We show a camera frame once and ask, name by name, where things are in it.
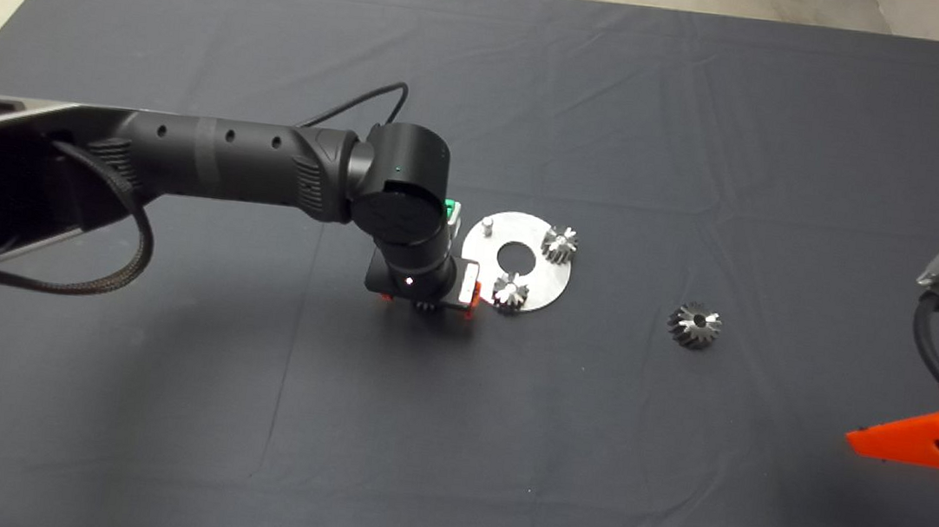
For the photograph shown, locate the dark grey table cloth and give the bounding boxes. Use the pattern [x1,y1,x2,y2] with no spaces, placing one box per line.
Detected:
[0,0,939,527]

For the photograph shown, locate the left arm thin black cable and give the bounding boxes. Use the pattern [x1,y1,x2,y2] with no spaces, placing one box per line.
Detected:
[300,72,410,140]

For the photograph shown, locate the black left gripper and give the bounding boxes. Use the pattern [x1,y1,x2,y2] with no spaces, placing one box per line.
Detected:
[363,246,487,314]

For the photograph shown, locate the small steel gear on pin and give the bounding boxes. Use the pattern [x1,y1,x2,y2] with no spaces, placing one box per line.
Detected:
[540,223,581,267]
[489,271,532,316]

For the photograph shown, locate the round metal plate with hole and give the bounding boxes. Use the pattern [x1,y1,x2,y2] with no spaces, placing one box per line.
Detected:
[454,207,577,318]

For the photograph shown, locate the larger dark steel gear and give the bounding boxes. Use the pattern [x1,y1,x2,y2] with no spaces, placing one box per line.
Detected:
[664,300,725,352]

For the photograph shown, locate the left arm braided black cable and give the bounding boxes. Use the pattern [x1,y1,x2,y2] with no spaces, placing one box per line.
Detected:
[0,134,165,305]

